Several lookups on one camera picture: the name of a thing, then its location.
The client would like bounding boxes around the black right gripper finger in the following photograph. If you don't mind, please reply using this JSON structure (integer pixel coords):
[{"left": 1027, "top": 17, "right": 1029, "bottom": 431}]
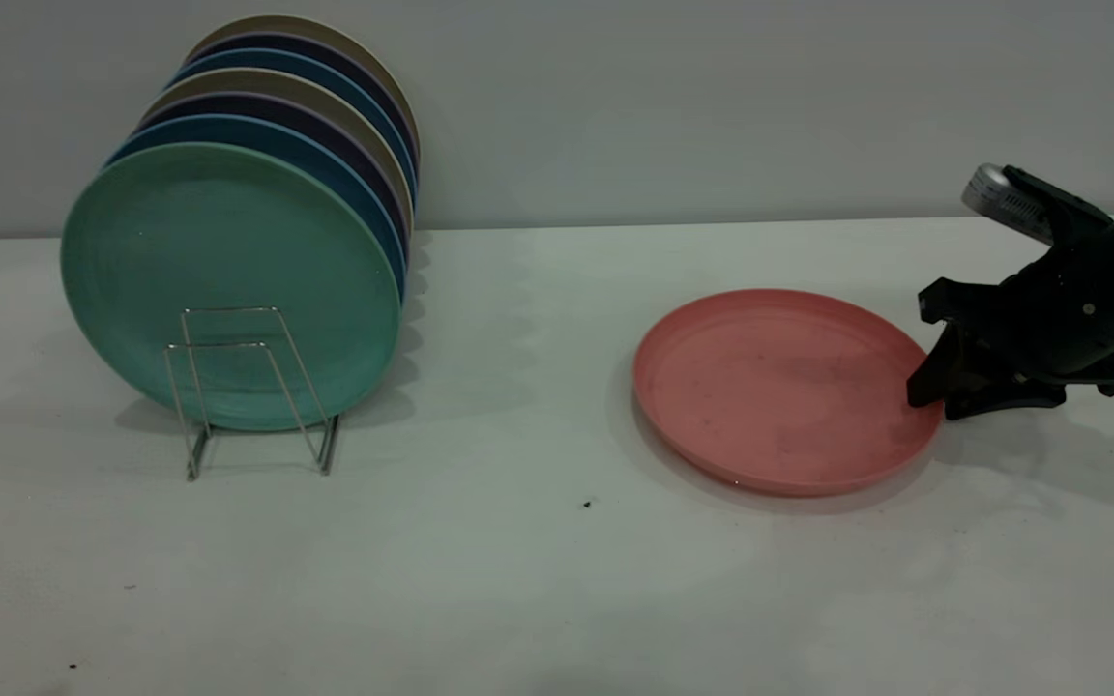
[
  {"left": 908, "top": 322, "right": 966, "bottom": 407},
  {"left": 944, "top": 372, "right": 1066, "bottom": 421}
]

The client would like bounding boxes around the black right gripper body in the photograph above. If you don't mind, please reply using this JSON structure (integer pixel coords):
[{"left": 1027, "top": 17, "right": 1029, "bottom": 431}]
[{"left": 920, "top": 224, "right": 1114, "bottom": 397}]

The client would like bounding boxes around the pink plastic plate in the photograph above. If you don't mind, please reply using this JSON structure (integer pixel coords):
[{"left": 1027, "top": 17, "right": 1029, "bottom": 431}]
[{"left": 632, "top": 288, "right": 945, "bottom": 499}]

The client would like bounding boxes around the green plastic plate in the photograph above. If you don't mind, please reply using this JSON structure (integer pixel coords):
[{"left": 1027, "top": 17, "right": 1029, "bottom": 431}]
[{"left": 60, "top": 142, "right": 403, "bottom": 433}]

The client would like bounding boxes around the dark purple plastic plate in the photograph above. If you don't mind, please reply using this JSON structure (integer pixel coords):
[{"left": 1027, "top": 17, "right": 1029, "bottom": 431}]
[
  {"left": 134, "top": 92, "right": 413, "bottom": 262},
  {"left": 185, "top": 33, "right": 420, "bottom": 175}
]

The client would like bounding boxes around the beige plastic plate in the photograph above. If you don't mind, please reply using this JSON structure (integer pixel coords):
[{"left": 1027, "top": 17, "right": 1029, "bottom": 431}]
[
  {"left": 188, "top": 14, "right": 423, "bottom": 165},
  {"left": 139, "top": 67, "right": 416, "bottom": 233}
]

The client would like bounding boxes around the blue plastic plate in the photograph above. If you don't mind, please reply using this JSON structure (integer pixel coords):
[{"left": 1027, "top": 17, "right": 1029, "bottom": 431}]
[
  {"left": 168, "top": 47, "right": 420, "bottom": 204},
  {"left": 104, "top": 113, "right": 410, "bottom": 301}
]

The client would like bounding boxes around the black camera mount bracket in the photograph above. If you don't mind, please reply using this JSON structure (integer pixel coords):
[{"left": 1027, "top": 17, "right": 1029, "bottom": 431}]
[{"left": 1002, "top": 166, "right": 1114, "bottom": 247}]

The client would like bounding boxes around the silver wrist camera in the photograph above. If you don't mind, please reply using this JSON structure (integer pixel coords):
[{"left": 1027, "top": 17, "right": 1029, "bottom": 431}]
[{"left": 961, "top": 162, "right": 1056, "bottom": 245}]

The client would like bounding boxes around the metal wire plate rack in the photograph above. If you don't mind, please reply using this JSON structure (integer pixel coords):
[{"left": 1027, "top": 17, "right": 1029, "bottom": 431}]
[{"left": 163, "top": 306, "right": 342, "bottom": 482}]

